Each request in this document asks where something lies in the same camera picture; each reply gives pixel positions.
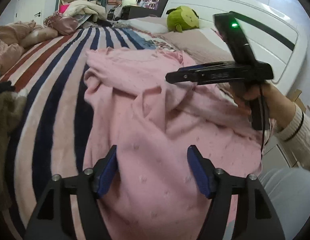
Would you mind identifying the green plush toy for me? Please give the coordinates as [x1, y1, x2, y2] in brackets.
[166, 5, 199, 33]

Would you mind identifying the cream clothes pile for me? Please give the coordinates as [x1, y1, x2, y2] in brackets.
[63, 0, 107, 22]

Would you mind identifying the person's grey trouser leg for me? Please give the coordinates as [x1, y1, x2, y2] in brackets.
[259, 168, 310, 239]

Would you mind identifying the brown dark clothes pile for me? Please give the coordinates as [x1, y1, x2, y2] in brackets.
[0, 81, 27, 211]

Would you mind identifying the pink crumpled duvet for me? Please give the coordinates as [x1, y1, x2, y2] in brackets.
[0, 20, 58, 76]

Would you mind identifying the white door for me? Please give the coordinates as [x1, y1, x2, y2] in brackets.
[14, 0, 46, 25]

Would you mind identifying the white knit right sleeve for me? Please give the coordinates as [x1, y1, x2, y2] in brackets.
[275, 104, 310, 171]

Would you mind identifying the white bed headboard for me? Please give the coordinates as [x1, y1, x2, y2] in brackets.
[164, 0, 308, 94]

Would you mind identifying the beige ribbed pillow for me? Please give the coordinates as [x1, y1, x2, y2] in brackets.
[160, 28, 234, 66]

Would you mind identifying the pink satin bag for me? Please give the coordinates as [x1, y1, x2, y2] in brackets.
[44, 11, 78, 35]

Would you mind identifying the pink knit sweater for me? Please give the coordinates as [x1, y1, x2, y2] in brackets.
[84, 48, 261, 239]

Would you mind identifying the person's right hand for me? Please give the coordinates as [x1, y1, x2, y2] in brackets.
[230, 83, 296, 129]

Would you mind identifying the striped fleece blanket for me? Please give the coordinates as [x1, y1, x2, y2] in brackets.
[0, 26, 171, 240]

